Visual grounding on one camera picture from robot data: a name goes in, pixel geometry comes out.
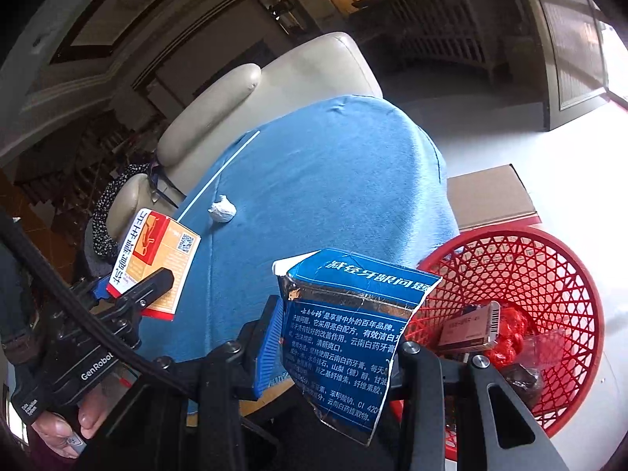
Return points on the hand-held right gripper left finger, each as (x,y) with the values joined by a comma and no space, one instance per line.
(267,348)

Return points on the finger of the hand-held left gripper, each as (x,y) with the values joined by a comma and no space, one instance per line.
(147,287)
(88,290)

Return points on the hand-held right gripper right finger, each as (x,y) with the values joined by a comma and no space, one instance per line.
(422,382)

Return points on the orange and white carton box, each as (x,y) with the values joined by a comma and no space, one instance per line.
(157,245)

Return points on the torn blue carton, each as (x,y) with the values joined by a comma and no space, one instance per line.
(353,314)

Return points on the red plastic mesh basket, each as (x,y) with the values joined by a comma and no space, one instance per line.
(539,265)

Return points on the person's left hand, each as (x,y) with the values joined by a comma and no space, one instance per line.
(59,436)

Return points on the small grey box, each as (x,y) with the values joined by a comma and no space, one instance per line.
(466,328)

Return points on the black white patterned cloth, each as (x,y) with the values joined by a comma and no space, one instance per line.
(105,216)

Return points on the orange red crumpled wrapper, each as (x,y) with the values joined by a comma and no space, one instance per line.
(510,338)

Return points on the crumpled white paper ball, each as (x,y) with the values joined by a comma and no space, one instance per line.
(223,212)

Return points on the thin white stick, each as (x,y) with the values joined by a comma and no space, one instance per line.
(216,178)

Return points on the wooden staircase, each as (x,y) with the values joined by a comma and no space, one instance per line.
(98,157)

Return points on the blue table cloth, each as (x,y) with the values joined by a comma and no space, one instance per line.
(319,181)

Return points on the brown cardboard box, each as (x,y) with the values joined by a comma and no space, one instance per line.
(490,196)

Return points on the cream leather sofa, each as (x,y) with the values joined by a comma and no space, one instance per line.
(304,73)

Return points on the dark radiator cover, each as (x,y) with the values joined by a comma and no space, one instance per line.
(441,24)

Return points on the brown door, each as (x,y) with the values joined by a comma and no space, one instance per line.
(564,34)

